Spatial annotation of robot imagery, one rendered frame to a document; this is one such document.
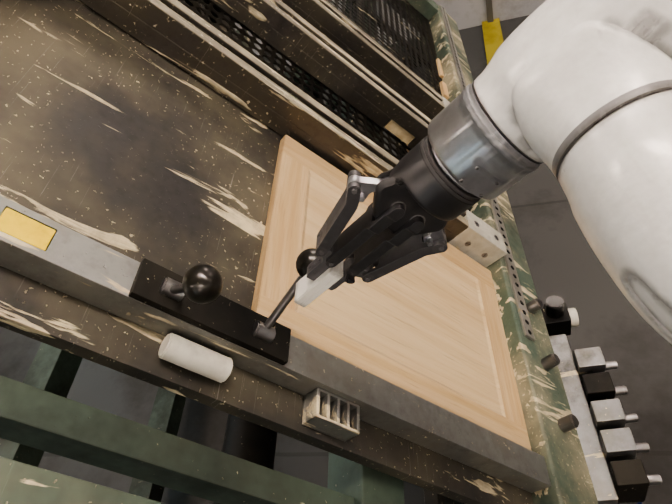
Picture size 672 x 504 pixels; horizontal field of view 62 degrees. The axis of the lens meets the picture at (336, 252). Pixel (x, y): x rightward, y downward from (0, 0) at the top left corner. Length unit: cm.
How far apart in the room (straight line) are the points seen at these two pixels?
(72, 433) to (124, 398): 208
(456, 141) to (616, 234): 15
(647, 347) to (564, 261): 49
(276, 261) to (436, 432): 33
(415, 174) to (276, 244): 38
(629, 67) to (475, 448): 62
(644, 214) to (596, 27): 13
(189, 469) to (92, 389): 220
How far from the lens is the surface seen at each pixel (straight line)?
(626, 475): 120
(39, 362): 185
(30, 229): 63
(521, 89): 44
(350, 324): 84
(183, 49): 101
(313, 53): 129
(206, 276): 52
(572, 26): 44
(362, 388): 76
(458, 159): 47
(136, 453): 66
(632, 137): 39
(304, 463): 217
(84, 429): 65
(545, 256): 253
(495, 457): 93
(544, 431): 107
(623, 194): 38
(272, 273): 79
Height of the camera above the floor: 187
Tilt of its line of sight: 43 degrees down
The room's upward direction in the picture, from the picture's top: 22 degrees counter-clockwise
